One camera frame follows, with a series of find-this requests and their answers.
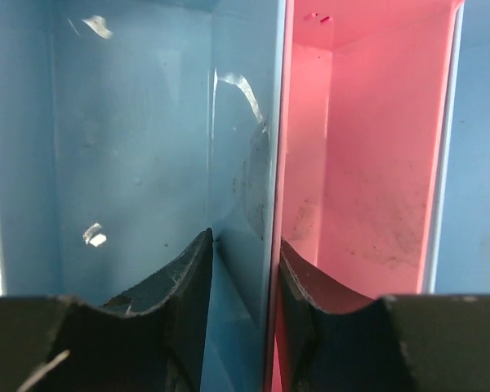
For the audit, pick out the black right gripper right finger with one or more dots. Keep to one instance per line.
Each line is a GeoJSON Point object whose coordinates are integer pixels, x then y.
{"type": "Point", "coordinates": [332, 338]}

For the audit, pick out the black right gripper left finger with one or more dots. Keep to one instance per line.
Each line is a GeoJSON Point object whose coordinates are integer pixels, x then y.
{"type": "Point", "coordinates": [150, 337]}

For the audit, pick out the pink plastic bin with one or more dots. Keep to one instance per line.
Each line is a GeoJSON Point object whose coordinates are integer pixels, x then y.
{"type": "Point", "coordinates": [364, 93]}

